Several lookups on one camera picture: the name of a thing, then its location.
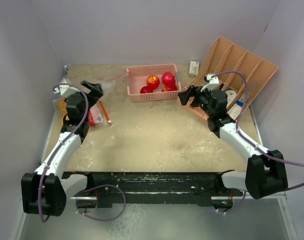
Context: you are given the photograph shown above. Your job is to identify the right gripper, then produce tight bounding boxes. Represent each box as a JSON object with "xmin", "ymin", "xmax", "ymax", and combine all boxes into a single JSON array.
[{"xmin": 178, "ymin": 84, "xmax": 214, "ymax": 118}]

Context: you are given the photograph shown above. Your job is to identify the clear zip bag red apples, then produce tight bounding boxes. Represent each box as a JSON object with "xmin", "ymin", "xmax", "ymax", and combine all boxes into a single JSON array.
[{"xmin": 93, "ymin": 68, "xmax": 127, "ymax": 91}]

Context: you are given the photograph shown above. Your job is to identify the fake red apple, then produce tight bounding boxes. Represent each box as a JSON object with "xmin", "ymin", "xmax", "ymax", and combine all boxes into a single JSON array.
[
  {"xmin": 146, "ymin": 75, "xmax": 160, "ymax": 90},
  {"xmin": 140, "ymin": 86, "xmax": 153, "ymax": 94},
  {"xmin": 161, "ymin": 72, "xmax": 175, "ymax": 85},
  {"xmin": 162, "ymin": 83, "xmax": 177, "ymax": 92}
]

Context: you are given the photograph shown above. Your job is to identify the pink plastic basket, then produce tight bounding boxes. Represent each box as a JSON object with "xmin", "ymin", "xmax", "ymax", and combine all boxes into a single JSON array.
[{"xmin": 126, "ymin": 64, "xmax": 181, "ymax": 103}]

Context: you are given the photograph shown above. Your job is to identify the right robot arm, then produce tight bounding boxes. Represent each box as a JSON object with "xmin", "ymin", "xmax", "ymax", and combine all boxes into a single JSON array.
[{"xmin": 178, "ymin": 85, "xmax": 288, "ymax": 200}]

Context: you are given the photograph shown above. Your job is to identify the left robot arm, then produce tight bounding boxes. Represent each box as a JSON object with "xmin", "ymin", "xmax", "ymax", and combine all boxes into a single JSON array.
[{"xmin": 21, "ymin": 79, "xmax": 104, "ymax": 223}]

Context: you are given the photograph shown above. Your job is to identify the clear zip bag mixed fruit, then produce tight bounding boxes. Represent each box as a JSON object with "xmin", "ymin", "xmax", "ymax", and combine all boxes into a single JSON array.
[{"xmin": 54, "ymin": 97, "xmax": 112, "ymax": 127}]

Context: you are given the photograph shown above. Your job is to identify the fake pineapple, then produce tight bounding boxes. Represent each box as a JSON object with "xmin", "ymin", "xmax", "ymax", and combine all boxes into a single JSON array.
[{"xmin": 55, "ymin": 98, "xmax": 67, "ymax": 116}]

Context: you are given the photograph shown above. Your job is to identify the small white box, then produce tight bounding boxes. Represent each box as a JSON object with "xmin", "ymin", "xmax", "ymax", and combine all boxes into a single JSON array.
[{"xmin": 189, "ymin": 60, "xmax": 199, "ymax": 78}]

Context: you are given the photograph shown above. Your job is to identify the orange desk file organizer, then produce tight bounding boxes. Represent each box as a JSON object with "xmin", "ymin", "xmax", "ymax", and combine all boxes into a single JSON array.
[{"xmin": 183, "ymin": 36, "xmax": 278, "ymax": 113}]

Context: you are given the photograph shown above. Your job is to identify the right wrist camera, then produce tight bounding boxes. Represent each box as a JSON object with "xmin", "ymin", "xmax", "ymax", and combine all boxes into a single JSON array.
[{"xmin": 201, "ymin": 73, "xmax": 221, "ymax": 92}]

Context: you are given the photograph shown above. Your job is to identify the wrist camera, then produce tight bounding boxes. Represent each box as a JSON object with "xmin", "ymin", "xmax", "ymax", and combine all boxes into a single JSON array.
[
  {"xmin": 53, "ymin": 84, "xmax": 77, "ymax": 98},
  {"xmin": 201, "ymin": 73, "xmax": 221, "ymax": 92}
]

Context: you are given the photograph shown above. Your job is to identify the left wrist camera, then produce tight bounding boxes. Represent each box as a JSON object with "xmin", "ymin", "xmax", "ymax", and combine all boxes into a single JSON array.
[{"xmin": 53, "ymin": 84, "xmax": 77, "ymax": 98}]

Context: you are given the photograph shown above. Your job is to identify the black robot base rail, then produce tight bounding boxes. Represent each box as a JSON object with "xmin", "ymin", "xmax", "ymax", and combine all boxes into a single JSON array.
[{"xmin": 76, "ymin": 171, "xmax": 242, "ymax": 208}]

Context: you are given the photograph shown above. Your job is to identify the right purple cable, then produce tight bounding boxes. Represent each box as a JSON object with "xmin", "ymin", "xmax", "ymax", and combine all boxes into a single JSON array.
[{"xmin": 211, "ymin": 70, "xmax": 304, "ymax": 216}]

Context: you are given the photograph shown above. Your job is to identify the purple cable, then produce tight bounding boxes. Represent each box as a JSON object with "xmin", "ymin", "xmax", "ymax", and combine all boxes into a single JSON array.
[
  {"xmin": 38, "ymin": 83, "xmax": 127, "ymax": 223},
  {"xmin": 211, "ymin": 70, "xmax": 304, "ymax": 216}
]

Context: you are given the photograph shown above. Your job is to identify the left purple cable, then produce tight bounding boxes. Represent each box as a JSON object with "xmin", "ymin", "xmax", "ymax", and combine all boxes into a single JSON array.
[{"xmin": 38, "ymin": 83, "xmax": 127, "ymax": 223}]

